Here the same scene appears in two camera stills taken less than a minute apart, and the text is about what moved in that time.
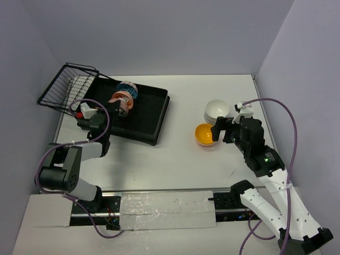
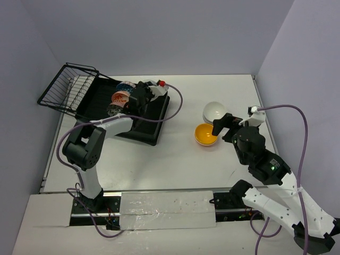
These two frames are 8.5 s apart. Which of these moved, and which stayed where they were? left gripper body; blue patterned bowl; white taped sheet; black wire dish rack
Moved: left gripper body
Stayed: black wire dish rack; white taped sheet; blue patterned bowl
